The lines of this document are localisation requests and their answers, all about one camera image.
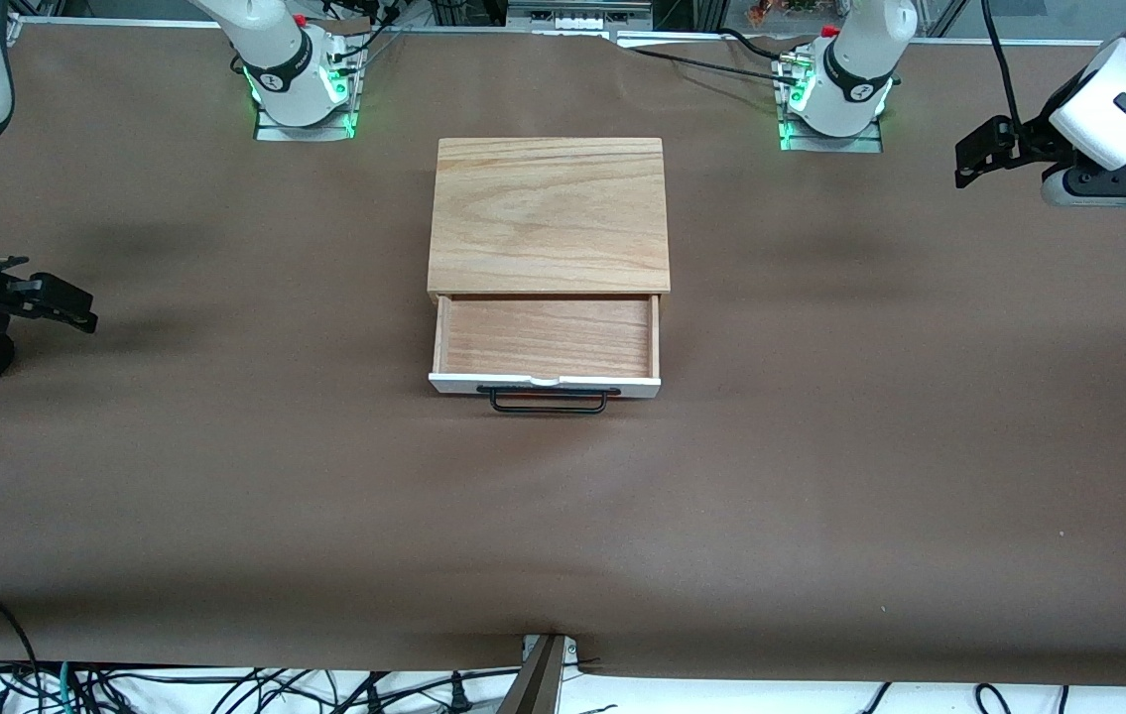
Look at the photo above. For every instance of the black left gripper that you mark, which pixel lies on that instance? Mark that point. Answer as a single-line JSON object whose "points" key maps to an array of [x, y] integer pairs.
{"points": [[1027, 141]]}

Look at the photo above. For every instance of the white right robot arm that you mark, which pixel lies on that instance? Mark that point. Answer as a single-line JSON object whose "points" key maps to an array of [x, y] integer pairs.
{"points": [[275, 59]]}

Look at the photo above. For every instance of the wooden drawer cabinet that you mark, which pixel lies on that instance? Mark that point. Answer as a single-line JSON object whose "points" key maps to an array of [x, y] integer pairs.
{"points": [[548, 213]]}

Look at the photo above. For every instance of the grey box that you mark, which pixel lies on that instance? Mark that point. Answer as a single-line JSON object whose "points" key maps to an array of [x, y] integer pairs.
{"points": [[577, 15]]}

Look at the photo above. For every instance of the brown table cover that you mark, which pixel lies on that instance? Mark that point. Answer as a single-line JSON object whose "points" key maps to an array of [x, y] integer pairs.
{"points": [[562, 516]]}

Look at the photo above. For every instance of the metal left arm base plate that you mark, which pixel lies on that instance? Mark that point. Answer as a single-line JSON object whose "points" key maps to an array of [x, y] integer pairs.
{"points": [[830, 145]]}

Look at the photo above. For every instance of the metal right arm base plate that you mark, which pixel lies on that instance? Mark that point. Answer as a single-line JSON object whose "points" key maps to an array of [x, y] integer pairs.
{"points": [[310, 134]]}

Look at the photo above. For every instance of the dark metal post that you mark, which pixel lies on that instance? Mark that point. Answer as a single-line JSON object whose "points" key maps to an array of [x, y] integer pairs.
{"points": [[533, 684]]}

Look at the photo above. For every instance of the silver corner bracket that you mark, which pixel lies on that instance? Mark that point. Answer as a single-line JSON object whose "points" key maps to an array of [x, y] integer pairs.
{"points": [[568, 647]]}

